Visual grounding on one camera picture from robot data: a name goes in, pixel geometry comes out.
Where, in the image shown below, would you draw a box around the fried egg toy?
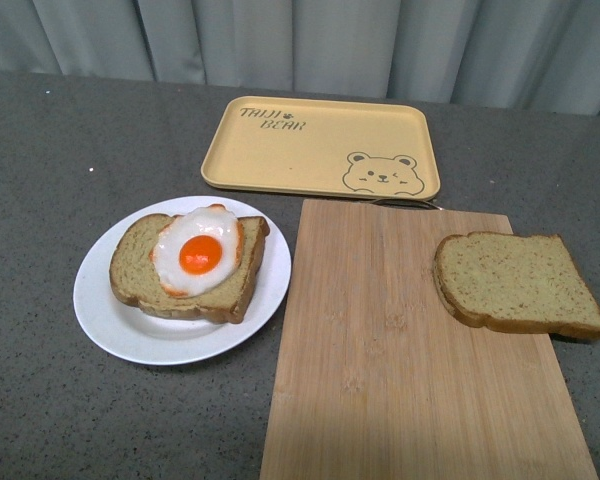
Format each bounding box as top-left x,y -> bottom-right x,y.
149,204 -> 243,298

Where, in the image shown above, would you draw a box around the bread slice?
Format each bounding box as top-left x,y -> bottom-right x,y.
109,213 -> 270,324
433,231 -> 600,340

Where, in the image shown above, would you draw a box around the yellow bear tray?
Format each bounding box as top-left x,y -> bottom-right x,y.
201,96 -> 440,200

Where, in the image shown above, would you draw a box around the grey curtain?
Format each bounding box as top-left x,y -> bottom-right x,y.
0,1 -> 600,115

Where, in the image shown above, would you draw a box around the metal cutting board handle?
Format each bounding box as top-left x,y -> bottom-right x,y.
370,198 -> 443,210

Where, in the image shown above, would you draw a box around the bamboo cutting board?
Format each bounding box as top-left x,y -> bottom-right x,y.
260,199 -> 596,479

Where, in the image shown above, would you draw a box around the white round plate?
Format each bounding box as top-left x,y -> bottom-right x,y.
73,196 -> 291,366

